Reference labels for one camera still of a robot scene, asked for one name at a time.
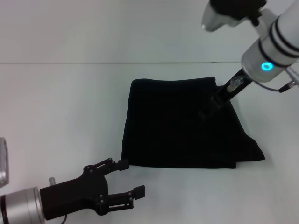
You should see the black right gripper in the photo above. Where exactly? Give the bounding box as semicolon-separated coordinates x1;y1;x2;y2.
198;69;255;121

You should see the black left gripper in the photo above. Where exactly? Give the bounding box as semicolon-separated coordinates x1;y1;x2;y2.
39;158;146;221

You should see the black shirt with FREE print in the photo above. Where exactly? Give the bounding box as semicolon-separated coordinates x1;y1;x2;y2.
121;76;266;170

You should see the grey cable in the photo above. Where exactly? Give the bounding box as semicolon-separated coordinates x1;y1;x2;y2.
258;66;299;93

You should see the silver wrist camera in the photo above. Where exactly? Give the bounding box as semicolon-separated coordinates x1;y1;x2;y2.
0;137;11;187
201;0;268;33

